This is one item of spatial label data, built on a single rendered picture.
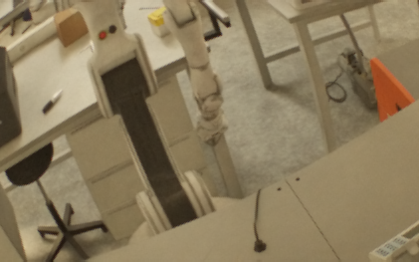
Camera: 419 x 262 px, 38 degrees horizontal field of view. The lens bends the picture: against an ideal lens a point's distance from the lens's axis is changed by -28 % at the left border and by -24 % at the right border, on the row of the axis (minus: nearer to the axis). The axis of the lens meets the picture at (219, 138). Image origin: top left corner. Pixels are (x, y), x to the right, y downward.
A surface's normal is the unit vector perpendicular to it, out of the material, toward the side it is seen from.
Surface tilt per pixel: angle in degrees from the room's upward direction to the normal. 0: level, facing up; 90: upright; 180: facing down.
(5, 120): 90
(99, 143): 90
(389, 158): 0
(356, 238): 0
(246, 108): 0
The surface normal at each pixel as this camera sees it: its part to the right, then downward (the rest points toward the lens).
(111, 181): 0.37, 0.53
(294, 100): -0.24, -0.74
